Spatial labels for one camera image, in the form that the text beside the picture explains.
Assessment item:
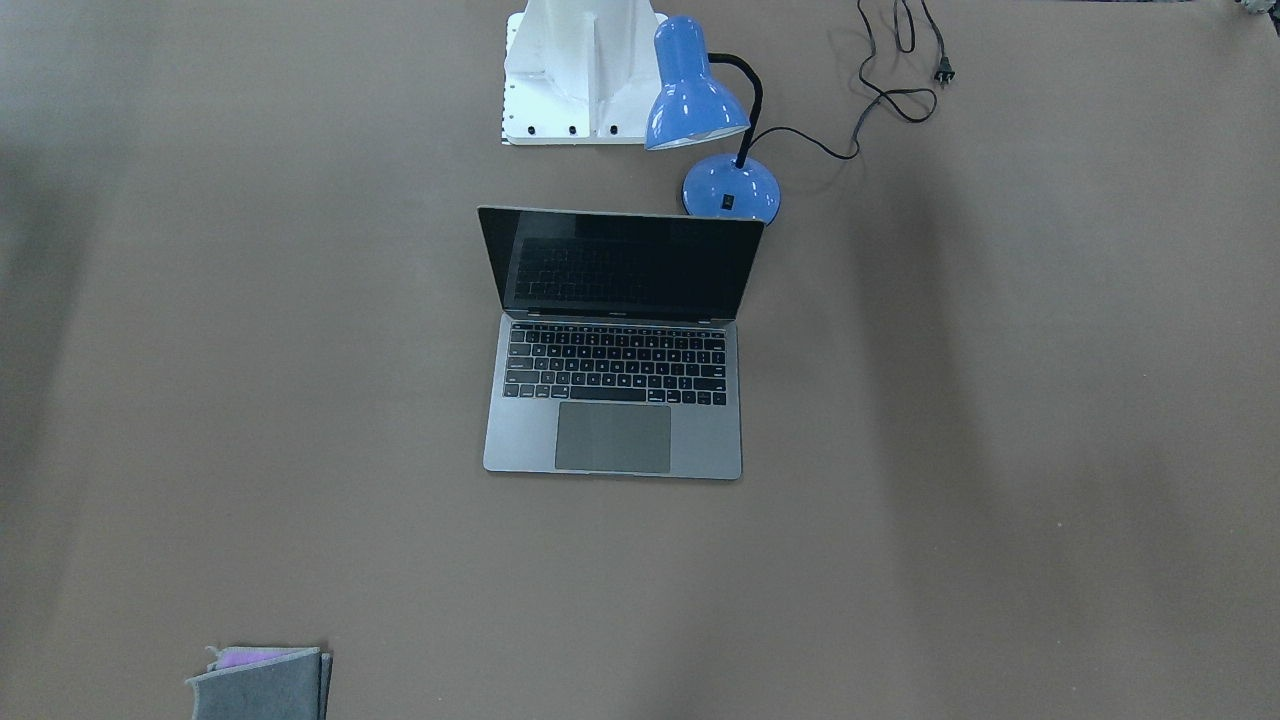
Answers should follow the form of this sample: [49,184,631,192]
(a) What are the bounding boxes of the grey laptop computer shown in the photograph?
[477,205,765,482]

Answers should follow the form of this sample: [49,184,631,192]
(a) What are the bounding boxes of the blue desk lamp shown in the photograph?
[644,15,782,224]

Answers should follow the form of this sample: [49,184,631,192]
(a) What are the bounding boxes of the grey folded cloth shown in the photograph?
[186,647,332,719]

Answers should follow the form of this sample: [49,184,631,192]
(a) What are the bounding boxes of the purple folded cloth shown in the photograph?
[206,646,319,673]

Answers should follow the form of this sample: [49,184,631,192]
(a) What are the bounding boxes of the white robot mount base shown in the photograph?
[500,1,667,146]

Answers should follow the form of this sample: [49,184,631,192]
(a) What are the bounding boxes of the black lamp power cable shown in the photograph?
[748,0,957,161]

